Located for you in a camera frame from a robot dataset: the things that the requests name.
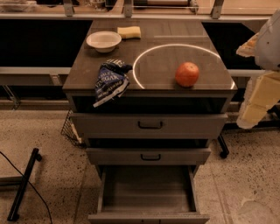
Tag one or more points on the white bowl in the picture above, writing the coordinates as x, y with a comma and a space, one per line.
104, 41

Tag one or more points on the black metal floor stand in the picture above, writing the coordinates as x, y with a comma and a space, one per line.
13, 214

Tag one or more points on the blue chip bag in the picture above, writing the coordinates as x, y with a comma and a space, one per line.
112, 81

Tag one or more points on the wire mesh basket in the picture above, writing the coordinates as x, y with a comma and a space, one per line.
69, 131

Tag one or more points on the grey drawer cabinet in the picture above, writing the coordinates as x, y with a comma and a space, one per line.
163, 46

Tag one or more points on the open bottom grey drawer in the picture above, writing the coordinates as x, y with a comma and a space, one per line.
142, 194

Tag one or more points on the middle grey drawer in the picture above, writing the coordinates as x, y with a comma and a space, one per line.
147, 156

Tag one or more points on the black table leg frame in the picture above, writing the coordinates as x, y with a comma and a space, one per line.
271, 120

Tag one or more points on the top grey drawer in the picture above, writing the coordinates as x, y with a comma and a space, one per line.
148, 126

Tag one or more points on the red orange apple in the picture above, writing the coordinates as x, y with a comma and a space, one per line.
187, 74

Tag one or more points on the yellow sponge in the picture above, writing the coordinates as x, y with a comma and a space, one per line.
131, 32

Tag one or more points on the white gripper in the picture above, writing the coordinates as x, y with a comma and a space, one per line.
269, 48

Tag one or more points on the grey metal rail frame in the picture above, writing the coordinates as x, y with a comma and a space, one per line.
33, 76

